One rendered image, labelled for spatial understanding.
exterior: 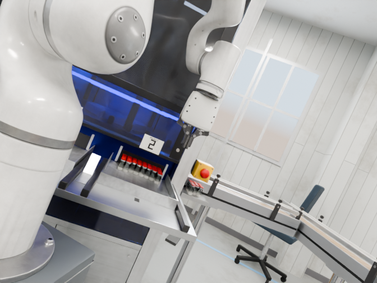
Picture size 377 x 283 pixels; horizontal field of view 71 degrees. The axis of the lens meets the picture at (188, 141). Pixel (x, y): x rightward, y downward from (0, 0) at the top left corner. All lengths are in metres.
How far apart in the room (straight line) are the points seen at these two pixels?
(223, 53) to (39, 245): 0.64
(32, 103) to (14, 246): 0.21
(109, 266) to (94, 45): 1.05
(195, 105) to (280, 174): 3.12
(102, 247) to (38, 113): 0.91
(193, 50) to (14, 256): 0.66
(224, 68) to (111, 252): 0.87
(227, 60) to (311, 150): 3.18
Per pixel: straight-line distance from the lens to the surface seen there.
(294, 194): 3.89
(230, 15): 0.76
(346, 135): 3.71
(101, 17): 0.35
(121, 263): 1.27
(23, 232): 0.47
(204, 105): 0.79
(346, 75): 4.13
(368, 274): 1.26
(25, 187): 0.43
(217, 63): 0.80
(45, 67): 0.46
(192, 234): 0.78
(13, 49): 0.46
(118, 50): 0.36
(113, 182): 0.86
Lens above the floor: 1.15
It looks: 3 degrees down
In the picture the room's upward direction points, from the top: 24 degrees clockwise
